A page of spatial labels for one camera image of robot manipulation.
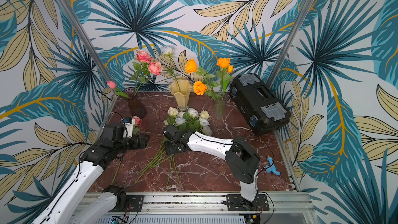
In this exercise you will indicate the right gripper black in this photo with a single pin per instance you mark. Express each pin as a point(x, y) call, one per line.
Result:
point(172, 144)

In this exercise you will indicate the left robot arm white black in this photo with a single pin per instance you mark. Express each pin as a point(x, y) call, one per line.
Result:
point(114, 140)

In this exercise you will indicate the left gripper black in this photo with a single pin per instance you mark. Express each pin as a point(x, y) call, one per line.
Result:
point(137, 145)

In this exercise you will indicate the pink rose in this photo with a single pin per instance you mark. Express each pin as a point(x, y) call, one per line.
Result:
point(142, 56)
point(136, 131)
point(155, 67)

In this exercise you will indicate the cream yellow fluted vase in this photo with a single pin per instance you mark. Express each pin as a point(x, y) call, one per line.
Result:
point(181, 90)

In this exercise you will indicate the dark purple glass vase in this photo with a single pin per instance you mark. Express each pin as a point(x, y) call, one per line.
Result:
point(134, 103)

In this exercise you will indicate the clear glass vase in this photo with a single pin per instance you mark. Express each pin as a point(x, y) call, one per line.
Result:
point(220, 105)

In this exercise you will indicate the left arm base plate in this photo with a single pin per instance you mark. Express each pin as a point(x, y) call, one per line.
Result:
point(129, 203)

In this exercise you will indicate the white rose bunch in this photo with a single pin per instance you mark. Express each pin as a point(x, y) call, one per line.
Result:
point(186, 121)

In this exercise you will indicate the black plastic toolbox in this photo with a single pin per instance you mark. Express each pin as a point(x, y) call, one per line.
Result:
point(261, 109)

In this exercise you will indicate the blue plastic tool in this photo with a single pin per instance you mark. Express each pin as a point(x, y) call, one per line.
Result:
point(271, 167)

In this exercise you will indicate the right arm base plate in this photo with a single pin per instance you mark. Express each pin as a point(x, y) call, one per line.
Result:
point(236, 203)

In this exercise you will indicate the orange rose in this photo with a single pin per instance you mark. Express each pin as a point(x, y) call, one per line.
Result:
point(191, 67)
point(222, 63)
point(201, 88)

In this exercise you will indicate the aluminium front rail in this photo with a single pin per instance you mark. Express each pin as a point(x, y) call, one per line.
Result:
point(211, 203)

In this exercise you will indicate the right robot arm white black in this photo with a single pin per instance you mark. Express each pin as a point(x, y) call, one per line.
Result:
point(239, 155)

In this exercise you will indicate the pink tulip bud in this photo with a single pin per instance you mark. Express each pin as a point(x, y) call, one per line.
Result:
point(118, 92)

